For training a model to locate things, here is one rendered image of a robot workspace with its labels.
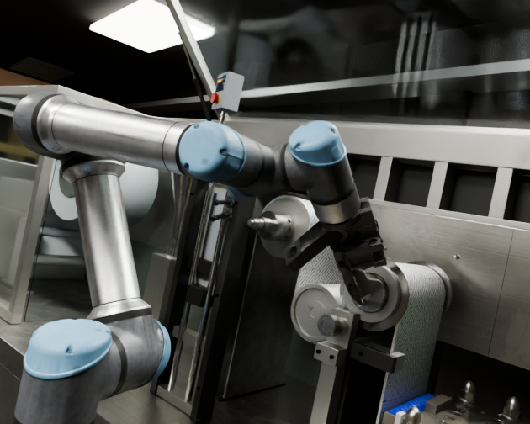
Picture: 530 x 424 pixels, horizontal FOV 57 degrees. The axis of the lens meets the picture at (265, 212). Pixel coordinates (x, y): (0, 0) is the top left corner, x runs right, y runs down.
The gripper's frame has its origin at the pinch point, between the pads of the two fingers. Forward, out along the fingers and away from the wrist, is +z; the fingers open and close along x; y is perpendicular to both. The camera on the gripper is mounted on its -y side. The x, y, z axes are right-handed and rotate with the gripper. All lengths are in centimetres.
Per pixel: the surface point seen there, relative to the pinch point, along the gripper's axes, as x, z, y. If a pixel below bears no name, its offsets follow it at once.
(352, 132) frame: 63, 4, 7
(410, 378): -4.3, 25.1, 5.4
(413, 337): -0.6, 16.9, 8.1
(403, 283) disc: 1.2, 2.4, 9.0
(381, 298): -0.3, 3.2, 4.4
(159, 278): 39, 19, -58
